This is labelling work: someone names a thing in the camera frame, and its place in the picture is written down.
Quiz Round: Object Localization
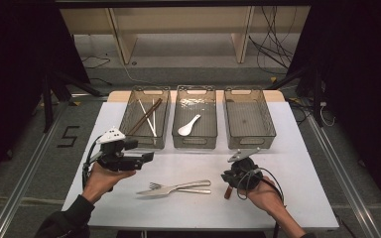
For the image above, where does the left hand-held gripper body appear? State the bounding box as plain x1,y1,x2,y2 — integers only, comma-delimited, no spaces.
96,127,145,173

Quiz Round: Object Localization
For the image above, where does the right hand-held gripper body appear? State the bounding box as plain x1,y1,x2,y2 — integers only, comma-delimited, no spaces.
227,147,264,191

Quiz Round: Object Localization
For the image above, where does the brown wooden chopstick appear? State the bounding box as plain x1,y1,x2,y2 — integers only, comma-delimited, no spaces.
129,98,164,136
127,97,161,136

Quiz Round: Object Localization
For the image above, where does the steel fork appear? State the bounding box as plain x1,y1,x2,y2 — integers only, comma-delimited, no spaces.
148,181,212,195

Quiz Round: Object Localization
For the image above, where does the grey transparent plastic bin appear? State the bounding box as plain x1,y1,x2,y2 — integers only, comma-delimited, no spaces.
222,86,277,150
172,84,218,150
117,84,172,150

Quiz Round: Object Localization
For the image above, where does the white ceramic spoon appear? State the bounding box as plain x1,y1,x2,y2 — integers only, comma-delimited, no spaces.
177,113,202,137

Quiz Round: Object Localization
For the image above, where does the person's left hand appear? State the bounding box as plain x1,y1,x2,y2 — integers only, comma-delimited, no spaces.
81,162,137,205

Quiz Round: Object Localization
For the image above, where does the person's right hand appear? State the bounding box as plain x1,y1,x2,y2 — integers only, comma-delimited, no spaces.
237,175,287,217

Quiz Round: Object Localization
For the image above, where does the white table sheet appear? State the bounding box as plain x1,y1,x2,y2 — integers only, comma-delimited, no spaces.
61,100,340,231

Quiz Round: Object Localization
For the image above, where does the black metal stand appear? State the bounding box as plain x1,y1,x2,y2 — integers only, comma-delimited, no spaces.
41,68,105,133
266,63,326,128

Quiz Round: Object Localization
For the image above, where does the beige wooden desk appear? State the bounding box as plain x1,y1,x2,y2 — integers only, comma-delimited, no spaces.
59,5,312,65

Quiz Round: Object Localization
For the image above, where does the dark curtain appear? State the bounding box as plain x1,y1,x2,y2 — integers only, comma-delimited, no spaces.
0,0,90,189
287,0,381,212

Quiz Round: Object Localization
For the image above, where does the right hand-held gripper cable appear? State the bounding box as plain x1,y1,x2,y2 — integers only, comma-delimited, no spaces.
236,167,286,238

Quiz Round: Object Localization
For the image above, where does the hand-held gripper cable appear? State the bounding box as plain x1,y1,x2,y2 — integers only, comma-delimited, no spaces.
236,167,286,238
82,137,105,191

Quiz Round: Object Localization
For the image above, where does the left hand-held gripper cable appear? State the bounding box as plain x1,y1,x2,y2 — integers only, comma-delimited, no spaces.
82,137,105,191

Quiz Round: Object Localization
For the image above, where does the white floor cable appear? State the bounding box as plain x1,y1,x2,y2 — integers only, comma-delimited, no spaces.
121,61,155,86

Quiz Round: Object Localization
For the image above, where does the thin black floor cable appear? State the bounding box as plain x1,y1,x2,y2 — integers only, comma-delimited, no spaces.
80,54,113,87

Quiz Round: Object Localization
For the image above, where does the metal floor rail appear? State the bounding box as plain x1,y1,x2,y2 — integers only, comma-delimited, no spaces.
306,113,381,238
0,93,108,238

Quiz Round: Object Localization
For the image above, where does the bundle of black floor cables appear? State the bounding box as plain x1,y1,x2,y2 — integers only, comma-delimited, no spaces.
247,5,299,75

